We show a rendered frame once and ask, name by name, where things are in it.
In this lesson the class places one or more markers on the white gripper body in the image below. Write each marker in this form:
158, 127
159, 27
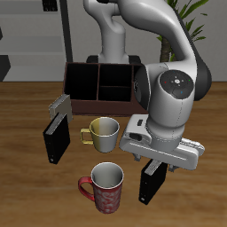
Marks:
165, 155

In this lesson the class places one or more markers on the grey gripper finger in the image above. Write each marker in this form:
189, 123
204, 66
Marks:
172, 168
137, 157

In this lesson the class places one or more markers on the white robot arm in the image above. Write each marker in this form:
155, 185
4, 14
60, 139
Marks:
171, 112

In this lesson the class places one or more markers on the black book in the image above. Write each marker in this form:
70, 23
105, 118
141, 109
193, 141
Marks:
153, 184
57, 143

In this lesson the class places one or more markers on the dark brown desk caddy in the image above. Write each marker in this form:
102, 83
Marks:
88, 108

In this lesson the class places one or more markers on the grey book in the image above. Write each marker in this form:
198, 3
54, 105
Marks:
61, 107

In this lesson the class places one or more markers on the yellow and white mug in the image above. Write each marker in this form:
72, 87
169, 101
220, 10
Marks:
104, 139

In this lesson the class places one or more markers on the red patterned mug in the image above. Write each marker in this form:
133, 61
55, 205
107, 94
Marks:
108, 196

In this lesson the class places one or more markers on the green pot plant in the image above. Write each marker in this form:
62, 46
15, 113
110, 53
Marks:
165, 47

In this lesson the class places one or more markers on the dark block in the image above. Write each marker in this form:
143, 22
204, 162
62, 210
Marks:
4, 68

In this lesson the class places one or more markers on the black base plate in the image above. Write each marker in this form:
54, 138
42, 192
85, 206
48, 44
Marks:
92, 59

